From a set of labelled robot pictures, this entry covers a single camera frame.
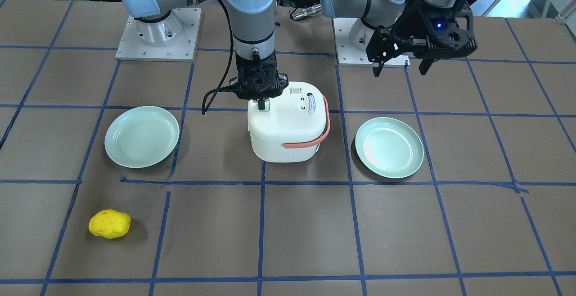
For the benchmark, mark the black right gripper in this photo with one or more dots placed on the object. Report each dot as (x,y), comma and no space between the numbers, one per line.
(261,103)

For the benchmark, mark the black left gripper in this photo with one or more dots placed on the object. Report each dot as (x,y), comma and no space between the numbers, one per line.
(413,29)

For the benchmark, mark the white rice cooker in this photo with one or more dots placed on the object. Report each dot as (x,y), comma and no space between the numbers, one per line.
(292,126)

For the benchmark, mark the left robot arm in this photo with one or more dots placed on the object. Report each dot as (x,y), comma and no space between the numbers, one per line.
(374,13)

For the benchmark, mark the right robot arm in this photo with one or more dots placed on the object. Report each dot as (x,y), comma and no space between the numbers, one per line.
(249,26)

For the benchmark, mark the green plate far from potato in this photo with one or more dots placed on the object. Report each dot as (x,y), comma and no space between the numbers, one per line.
(389,147)

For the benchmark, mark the green plate near potato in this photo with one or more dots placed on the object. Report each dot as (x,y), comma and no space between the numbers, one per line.
(142,137)

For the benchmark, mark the yellow toy potato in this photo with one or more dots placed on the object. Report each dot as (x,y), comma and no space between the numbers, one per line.
(109,224)

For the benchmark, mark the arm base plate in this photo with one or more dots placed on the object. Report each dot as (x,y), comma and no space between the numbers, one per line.
(351,39)
(173,39)

